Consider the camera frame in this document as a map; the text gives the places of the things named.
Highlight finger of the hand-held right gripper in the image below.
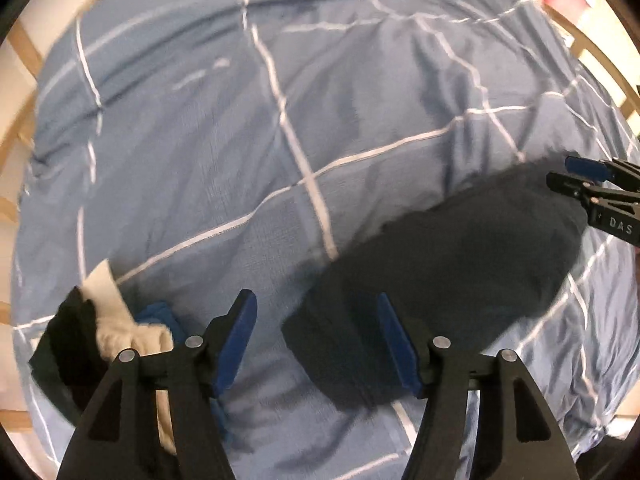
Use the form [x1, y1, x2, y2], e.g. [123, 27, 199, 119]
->
[546, 171, 640, 248]
[564, 155, 640, 184]

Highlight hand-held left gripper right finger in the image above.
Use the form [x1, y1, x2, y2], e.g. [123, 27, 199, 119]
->
[376, 292, 581, 480]

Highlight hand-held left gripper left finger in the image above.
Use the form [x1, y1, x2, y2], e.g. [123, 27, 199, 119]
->
[56, 289, 258, 480]

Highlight dark pants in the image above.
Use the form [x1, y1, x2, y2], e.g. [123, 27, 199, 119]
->
[281, 164, 603, 408]

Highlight blue folded garment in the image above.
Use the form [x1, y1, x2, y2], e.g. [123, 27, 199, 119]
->
[134, 301, 236, 448]

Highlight cream folded garment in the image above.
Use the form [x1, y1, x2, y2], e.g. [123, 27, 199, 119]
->
[79, 259, 177, 455]

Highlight black folded garment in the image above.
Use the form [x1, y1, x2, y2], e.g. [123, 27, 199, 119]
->
[28, 287, 112, 423]

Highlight blue checked bed cover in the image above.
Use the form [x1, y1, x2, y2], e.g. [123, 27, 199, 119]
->
[11, 0, 640, 472]

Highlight wooden bed frame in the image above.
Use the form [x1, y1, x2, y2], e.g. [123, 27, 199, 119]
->
[0, 0, 640, 466]

